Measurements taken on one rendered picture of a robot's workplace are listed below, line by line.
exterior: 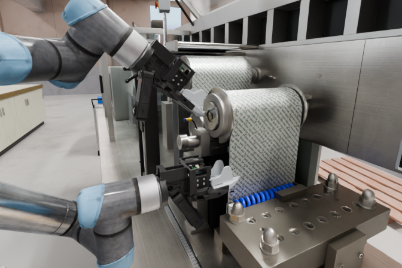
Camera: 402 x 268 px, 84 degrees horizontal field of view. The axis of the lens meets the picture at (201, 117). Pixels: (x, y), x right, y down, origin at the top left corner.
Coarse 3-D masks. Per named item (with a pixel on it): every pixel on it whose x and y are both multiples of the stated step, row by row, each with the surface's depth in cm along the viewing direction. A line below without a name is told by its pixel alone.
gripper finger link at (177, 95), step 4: (168, 88) 51; (168, 92) 50; (172, 92) 49; (176, 92) 50; (176, 96) 50; (180, 96) 50; (180, 100) 50; (184, 100) 51; (188, 100) 52; (184, 104) 51; (188, 104) 52; (192, 104) 53; (192, 108) 53
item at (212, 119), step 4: (208, 104) 58; (212, 104) 56; (208, 108) 58; (212, 108) 56; (216, 108) 55; (208, 112) 59; (212, 112) 56; (216, 112) 54; (208, 116) 58; (212, 116) 57; (216, 116) 54; (208, 120) 59; (212, 120) 56; (216, 120) 55; (208, 124) 59; (212, 124) 57; (216, 124) 55; (212, 128) 57; (216, 128) 56
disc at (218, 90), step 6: (210, 90) 60; (216, 90) 57; (222, 90) 55; (222, 96) 55; (228, 96) 53; (228, 102) 53; (228, 108) 53; (228, 126) 54; (228, 132) 54; (216, 138) 60; (222, 138) 57; (228, 138) 54
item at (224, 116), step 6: (210, 96) 58; (216, 96) 55; (204, 102) 61; (216, 102) 55; (222, 102) 53; (204, 108) 62; (222, 108) 53; (222, 114) 53; (228, 114) 53; (204, 120) 62; (222, 120) 53; (228, 120) 53; (222, 126) 53; (210, 132) 60; (216, 132) 57; (222, 132) 54
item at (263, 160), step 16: (288, 128) 62; (240, 144) 56; (256, 144) 58; (272, 144) 61; (288, 144) 63; (240, 160) 57; (256, 160) 59; (272, 160) 62; (288, 160) 65; (240, 176) 58; (256, 176) 60; (272, 176) 63; (288, 176) 66; (240, 192) 59; (256, 192) 62
